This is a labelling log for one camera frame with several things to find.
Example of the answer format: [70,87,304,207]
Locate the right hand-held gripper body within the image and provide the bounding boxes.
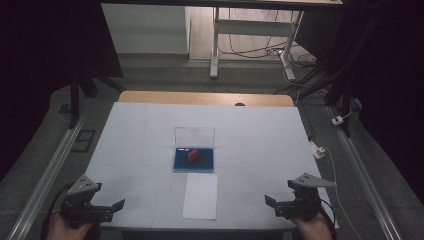
[275,172,337,223]

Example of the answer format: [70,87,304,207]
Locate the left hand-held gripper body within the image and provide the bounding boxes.
[59,174,114,230]

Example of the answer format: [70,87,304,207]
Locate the clear box with blue pad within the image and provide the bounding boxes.
[172,126,216,174]

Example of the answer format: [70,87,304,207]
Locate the red stamp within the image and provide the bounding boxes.
[187,148,200,164]

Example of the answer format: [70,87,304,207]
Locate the person's right hand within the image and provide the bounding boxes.
[291,211,333,240]

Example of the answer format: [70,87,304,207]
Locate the person's left hand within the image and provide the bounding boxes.
[46,213,93,240]

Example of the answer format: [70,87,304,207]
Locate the large white table cover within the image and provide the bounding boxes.
[62,101,340,232]

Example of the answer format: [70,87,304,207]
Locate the small white paper sheet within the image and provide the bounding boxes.
[182,172,219,221]

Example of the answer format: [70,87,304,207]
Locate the black stand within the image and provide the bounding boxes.
[68,68,127,130]
[298,56,355,138]

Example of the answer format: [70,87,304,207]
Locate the wooden table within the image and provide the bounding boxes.
[117,90,295,108]

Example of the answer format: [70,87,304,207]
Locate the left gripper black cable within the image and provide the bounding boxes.
[48,183,75,223]

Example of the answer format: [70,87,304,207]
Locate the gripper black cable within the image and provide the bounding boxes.
[48,183,75,223]
[317,198,337,233]

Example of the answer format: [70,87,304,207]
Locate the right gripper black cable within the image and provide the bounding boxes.
[317,198,337,233]

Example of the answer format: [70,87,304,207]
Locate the white cable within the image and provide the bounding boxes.
[323,146,364,240]

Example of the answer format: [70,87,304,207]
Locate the aluminium rail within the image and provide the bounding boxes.
[327,105,403,240]
[6,114,88,240]

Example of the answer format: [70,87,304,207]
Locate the black floor cables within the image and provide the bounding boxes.
[217,8,329,95]

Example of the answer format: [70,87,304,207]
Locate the white desk frame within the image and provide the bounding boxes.
[209,6,305,82]

